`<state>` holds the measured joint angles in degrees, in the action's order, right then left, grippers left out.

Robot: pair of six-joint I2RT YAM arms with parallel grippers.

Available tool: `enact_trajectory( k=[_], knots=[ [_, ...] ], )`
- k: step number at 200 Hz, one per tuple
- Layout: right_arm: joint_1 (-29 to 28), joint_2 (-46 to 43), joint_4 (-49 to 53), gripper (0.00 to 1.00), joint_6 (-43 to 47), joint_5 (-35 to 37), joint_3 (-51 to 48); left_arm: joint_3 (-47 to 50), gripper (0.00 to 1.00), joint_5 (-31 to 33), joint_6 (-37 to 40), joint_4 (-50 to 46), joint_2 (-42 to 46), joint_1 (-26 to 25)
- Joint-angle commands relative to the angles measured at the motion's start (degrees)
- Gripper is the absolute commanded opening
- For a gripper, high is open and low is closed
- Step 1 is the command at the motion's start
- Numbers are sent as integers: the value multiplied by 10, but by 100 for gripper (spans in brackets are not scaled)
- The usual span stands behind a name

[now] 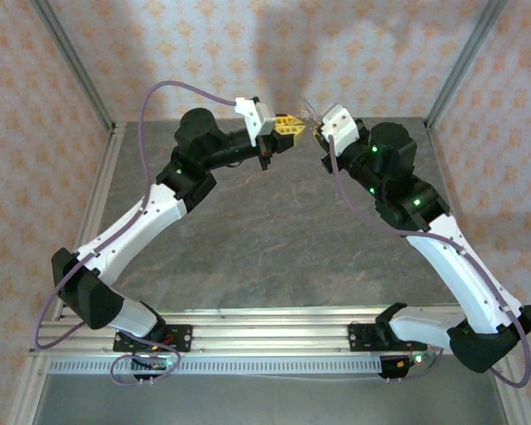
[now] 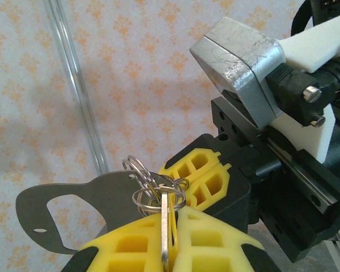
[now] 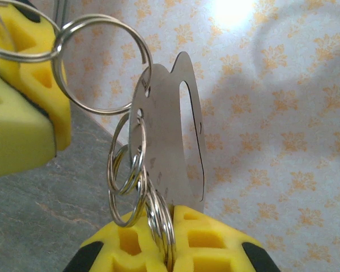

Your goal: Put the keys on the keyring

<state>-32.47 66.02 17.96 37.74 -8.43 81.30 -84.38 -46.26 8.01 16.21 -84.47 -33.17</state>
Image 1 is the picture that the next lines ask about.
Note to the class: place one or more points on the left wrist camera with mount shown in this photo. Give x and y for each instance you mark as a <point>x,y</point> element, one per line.
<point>254,119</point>

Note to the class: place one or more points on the aluminium frame leg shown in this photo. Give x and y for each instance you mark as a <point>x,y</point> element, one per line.
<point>515,418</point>
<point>26,394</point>

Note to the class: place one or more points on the small controller board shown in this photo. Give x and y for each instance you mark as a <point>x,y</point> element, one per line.
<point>394,367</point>
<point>152,364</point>

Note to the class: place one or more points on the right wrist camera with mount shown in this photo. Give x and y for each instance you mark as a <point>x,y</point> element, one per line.
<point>340,126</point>

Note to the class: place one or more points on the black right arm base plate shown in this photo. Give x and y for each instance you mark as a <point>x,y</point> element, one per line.
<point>360,338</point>

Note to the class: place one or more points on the aluminium corner post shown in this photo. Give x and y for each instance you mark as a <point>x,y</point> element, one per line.
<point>465,62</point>
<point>73,62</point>

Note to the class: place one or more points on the aluminium side rail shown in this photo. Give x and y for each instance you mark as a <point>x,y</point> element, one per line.
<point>443,177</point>
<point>104,177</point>

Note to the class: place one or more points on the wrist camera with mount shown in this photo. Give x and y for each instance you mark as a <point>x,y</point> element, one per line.
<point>340,126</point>
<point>254,119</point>

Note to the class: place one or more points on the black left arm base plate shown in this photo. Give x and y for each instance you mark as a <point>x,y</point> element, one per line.
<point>181,338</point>

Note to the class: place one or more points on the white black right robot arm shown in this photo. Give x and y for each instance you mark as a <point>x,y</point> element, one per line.
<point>460,274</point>

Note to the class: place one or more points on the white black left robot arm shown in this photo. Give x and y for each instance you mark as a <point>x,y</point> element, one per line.
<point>133,230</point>

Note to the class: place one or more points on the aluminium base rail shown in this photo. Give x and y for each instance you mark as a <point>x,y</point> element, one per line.
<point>270,336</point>

